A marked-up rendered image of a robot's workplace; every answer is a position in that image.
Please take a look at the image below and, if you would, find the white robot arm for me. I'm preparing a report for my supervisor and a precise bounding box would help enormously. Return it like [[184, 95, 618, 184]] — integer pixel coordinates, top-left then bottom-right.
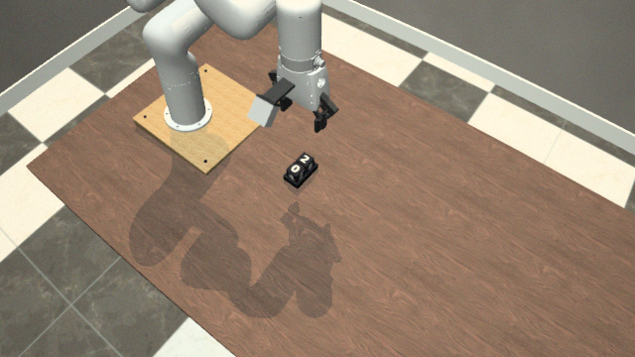
[[143, 0, 325, 133]]

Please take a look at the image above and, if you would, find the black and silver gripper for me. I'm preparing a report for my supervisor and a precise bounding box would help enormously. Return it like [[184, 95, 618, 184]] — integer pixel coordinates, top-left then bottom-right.
[[268, 56, 338, 133]]

